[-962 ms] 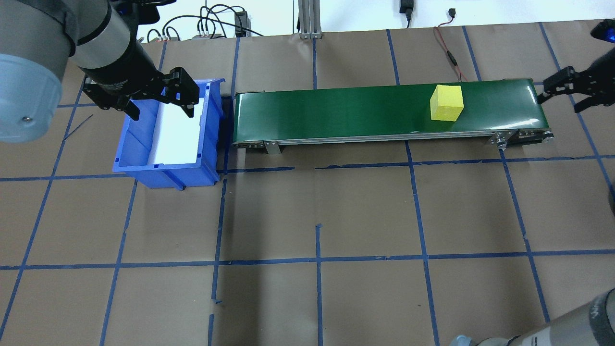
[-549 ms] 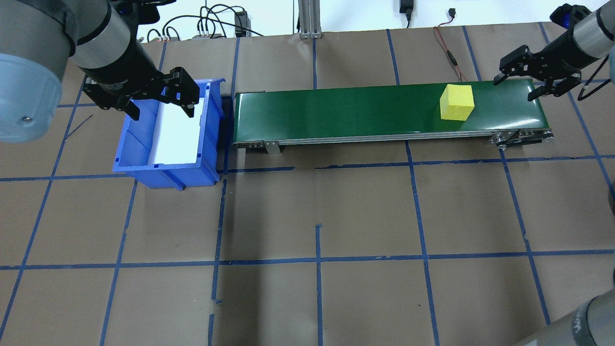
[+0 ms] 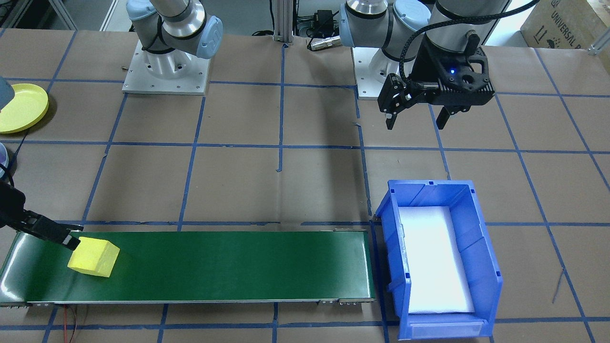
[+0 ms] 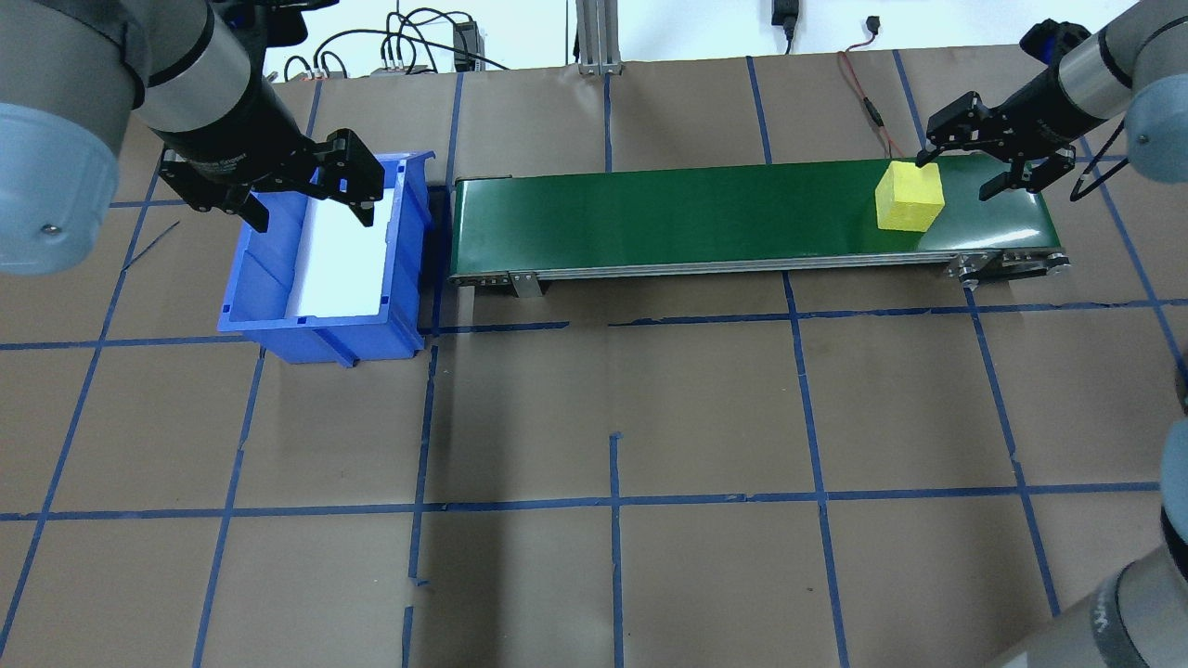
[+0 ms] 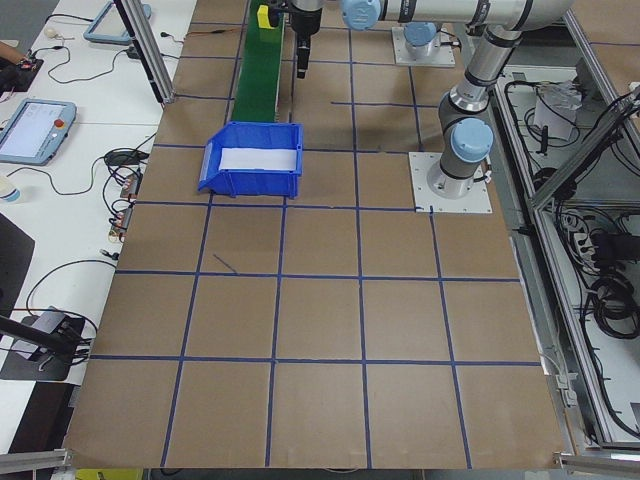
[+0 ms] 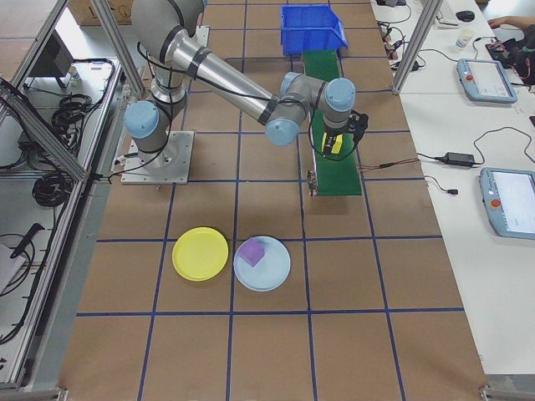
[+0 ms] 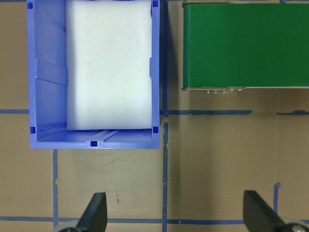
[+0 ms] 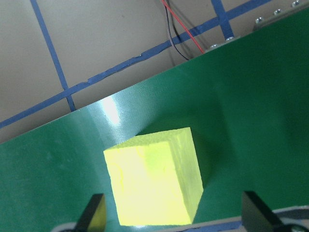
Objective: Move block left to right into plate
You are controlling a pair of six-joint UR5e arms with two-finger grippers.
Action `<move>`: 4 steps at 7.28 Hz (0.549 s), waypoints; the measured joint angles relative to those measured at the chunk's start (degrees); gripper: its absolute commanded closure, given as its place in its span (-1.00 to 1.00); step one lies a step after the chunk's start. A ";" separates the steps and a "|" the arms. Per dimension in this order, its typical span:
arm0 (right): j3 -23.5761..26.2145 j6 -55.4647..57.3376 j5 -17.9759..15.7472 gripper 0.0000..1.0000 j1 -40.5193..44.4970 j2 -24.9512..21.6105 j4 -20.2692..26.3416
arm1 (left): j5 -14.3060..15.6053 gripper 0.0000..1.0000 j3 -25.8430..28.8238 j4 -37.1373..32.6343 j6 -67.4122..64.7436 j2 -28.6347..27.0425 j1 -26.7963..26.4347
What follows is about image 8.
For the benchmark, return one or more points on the yellow foam block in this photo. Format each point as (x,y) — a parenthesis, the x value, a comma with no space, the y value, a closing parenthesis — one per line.
(144,181)

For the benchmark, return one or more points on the green conveyor belt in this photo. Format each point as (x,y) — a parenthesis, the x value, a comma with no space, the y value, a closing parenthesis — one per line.
(241,108)

